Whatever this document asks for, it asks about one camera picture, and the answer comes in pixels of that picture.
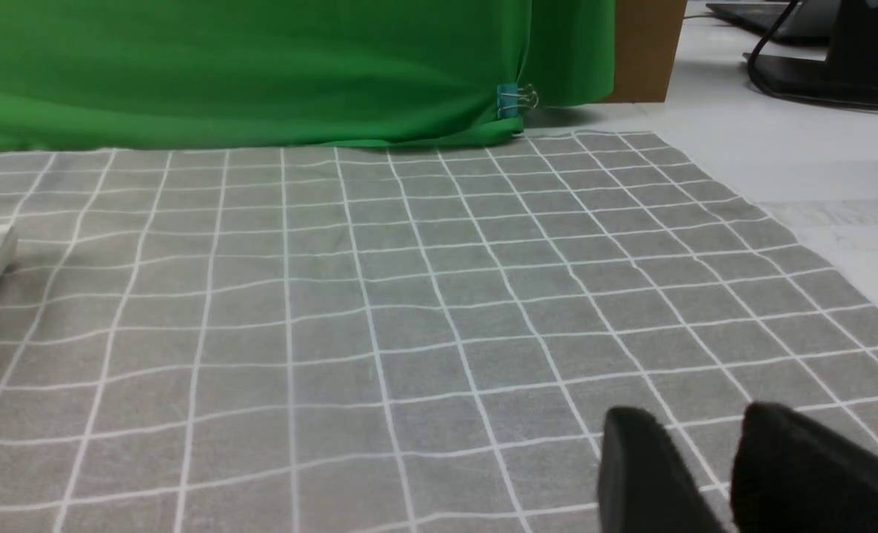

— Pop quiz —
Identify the green backdrop cloth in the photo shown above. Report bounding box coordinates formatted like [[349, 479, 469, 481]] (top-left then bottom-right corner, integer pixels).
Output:
[[0, 1, 616, 152]]

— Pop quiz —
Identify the black cable on desk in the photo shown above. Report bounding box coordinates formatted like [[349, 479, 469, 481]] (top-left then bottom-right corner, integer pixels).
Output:
[[746, 0, 817, 93]]

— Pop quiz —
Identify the brown cardboard panel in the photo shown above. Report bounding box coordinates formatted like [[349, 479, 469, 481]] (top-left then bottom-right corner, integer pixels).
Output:
[[602, 0, 688, 104]]

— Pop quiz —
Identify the dark laptop on desk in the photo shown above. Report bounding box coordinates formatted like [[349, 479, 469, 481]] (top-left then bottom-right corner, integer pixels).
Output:
[[706, 1, 840, 43]]

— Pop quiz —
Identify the blue binder clip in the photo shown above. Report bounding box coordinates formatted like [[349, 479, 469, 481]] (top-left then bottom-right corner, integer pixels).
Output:
[[496, 84, 540, 119]]

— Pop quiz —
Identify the grey checked tablecloth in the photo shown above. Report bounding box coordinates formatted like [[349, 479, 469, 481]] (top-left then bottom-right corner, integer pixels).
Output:
[[0, 132, 878, 532]]

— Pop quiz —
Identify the black monitor stand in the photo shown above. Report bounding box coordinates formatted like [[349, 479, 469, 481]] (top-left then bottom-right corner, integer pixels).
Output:
[[745, 1, 878, 112]]

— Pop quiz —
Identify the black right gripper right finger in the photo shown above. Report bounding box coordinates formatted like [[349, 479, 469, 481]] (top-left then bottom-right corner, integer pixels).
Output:
[[731, 402, 878, 532]]

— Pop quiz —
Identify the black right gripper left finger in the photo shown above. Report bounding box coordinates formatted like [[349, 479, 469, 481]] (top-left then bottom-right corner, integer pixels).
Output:
[[596, 407, 724, 532]]

